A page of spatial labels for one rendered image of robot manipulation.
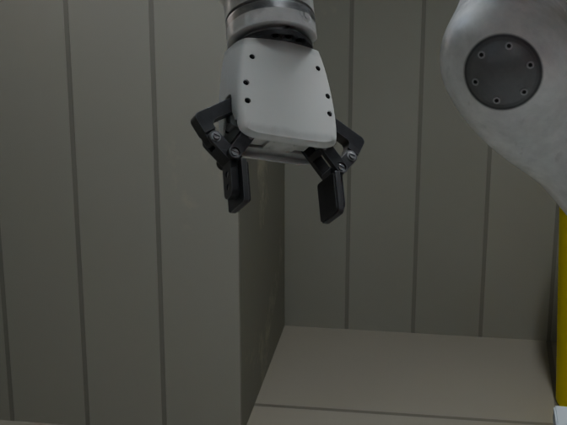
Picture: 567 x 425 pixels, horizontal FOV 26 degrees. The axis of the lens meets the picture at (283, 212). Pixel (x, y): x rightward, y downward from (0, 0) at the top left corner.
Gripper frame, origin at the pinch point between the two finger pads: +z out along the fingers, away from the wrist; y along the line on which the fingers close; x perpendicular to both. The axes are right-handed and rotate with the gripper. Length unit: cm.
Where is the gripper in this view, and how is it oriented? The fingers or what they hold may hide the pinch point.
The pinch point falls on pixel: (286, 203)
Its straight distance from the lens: 108.1
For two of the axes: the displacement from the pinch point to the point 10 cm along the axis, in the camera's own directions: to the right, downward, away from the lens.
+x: 4.5, -3.7, -8.1
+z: 0.8, 9.2, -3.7
